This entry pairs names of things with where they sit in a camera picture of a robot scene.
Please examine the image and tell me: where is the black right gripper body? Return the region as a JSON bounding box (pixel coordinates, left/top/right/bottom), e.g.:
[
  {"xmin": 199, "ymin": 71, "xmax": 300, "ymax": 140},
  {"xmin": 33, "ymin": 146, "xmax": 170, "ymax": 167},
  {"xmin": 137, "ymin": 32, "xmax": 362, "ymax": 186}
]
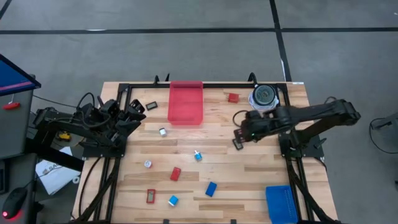
[{"xmin": 241, "ymin": 116, "xmax": 266, "ymax": 143}]

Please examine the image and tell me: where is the white cylinder with black top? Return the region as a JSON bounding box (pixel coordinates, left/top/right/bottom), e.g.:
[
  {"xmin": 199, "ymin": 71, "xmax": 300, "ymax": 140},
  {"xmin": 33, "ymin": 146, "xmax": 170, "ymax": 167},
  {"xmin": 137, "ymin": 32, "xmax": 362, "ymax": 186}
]
[{"xmin": 252, "ymin": 83, "xmax": 277, "ymax": 108}]

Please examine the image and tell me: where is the red rectangular block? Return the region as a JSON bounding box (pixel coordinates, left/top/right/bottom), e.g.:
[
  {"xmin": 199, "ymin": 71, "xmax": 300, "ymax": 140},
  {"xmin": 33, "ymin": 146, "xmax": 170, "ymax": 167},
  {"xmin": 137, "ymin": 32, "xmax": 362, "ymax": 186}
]
[{"xmin": 169, "ymin": 166, "xmax": 182, "ymax": 182}]

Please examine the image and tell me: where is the grey metal cabinet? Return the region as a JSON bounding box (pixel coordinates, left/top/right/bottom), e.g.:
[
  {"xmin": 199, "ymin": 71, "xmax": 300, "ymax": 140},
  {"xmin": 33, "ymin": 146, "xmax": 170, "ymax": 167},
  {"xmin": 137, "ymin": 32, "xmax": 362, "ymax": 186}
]
[{"xmin": 0, "ymin": 88, "xmax": 35, "ymax": 159}]

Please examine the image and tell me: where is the black aluminium table frame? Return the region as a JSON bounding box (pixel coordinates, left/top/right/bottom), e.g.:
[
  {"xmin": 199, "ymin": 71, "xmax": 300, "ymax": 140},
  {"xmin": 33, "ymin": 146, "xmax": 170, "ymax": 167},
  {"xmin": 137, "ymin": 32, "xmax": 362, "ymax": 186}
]
[{"xmin": 67, "ymin": 81, "xmax": 343, "ymax": 224}]

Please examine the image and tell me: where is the blue rectangular block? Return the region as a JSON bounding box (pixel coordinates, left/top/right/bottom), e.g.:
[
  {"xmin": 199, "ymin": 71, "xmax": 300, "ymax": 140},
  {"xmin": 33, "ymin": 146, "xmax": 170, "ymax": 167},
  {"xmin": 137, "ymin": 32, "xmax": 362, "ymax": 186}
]
[{"xmin": 205, "ymin": 181, "xmax": 218, "ymax": 198}]

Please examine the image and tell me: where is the yellow connector cable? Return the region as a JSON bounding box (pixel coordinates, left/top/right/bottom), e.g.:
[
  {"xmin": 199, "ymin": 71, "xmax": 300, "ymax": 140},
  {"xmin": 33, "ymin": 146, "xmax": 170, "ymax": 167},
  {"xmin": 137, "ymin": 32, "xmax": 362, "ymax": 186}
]
[{"xmin": 55, "ymin": 131, "xmax": 72, "ymax": 142}]

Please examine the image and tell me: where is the grey desk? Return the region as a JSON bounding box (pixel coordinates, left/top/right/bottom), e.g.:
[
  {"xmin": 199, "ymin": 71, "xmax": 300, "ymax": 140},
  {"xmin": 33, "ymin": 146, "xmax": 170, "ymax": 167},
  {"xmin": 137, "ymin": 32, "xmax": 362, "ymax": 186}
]
[{"xmin": 0, "ymin": 152, "xmax": 38, "ymax": 224}]

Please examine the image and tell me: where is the black diagonal beam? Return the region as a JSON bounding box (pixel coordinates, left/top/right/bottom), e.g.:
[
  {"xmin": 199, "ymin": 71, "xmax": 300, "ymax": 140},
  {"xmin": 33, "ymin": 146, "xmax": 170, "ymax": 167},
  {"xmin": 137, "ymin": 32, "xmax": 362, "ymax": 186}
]
[{"xmin": 26, "ymin": 141, "xmax": 85, "ymax": 172}]

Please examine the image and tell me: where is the blue plastic bin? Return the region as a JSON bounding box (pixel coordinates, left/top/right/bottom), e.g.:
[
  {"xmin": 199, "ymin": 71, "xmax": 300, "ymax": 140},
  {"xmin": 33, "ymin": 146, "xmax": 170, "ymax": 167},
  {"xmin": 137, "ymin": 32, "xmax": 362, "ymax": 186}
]
[{"xmin": 265, "ymin": 185, "xmax": 299, "ymax": 224}]

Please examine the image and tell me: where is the white printed cardboard box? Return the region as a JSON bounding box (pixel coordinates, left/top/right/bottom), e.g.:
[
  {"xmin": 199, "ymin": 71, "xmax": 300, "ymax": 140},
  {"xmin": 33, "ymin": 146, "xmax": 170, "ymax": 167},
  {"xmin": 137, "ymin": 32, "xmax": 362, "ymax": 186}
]
[{"xmin": 35, "ymin": 146, "xmax": 82, "ymax": 196}]

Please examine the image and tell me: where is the red translucent plastic bin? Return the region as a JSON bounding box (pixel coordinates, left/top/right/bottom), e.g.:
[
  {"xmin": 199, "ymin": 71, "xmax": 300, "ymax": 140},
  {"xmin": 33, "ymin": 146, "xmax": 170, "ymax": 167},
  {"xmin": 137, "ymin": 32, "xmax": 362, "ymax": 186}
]
[{"xmin": 167, "ymin": 80, "xmax": 205, "ymax": 126}]

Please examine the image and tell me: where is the monitor with blue screen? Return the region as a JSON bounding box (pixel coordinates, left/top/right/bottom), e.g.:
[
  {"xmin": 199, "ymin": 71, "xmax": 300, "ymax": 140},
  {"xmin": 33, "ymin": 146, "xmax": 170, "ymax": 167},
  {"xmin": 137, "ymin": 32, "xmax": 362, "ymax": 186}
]
[{"xmin": 0, "ymin": 53, "xmax": 42, "ymax": 97}]

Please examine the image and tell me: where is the red tag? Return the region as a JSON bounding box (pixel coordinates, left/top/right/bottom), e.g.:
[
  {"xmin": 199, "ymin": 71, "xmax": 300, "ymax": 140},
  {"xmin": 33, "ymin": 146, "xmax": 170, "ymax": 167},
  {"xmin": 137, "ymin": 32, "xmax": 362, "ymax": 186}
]
[{"xmin": 2, "ymin": 101, "xmax": 21, "ymax": 111}]

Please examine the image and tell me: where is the grey chair base leg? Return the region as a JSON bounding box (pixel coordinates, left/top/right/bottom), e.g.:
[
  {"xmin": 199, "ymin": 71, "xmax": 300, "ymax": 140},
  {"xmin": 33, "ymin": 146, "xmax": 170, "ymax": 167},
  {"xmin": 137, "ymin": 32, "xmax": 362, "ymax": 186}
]
[{"xmin": 369, "ymin": 111, "xmax": 398, "ymax": 130}]

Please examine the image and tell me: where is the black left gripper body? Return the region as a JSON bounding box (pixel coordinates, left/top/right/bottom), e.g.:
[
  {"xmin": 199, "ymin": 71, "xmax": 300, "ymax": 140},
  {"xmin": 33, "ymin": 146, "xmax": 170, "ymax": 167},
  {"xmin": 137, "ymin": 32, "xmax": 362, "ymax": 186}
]
[{"xmin": 116, "ymin": 108, "xmax": 140, "ymax": 126}]

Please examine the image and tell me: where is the black computer mouse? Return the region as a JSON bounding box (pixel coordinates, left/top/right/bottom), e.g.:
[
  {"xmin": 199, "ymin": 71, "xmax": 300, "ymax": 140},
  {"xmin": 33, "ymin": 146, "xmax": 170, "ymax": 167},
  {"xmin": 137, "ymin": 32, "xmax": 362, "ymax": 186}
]
[{"xmin": 1, "ymin": 186, "xmax": 29, "ymax": 220}]

